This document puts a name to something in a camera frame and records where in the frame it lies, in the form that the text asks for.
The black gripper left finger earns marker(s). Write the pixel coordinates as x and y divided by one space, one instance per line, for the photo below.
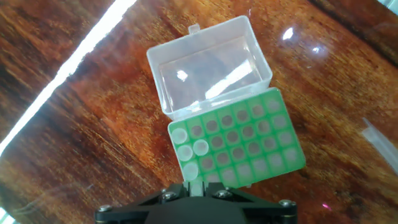
161 196

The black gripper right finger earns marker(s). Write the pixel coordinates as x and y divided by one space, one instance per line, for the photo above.
230 194

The green clear pipette tip box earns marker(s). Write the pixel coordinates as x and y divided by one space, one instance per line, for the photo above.
205 68

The glossy brown wooden board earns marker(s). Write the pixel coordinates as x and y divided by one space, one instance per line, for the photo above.
93 124

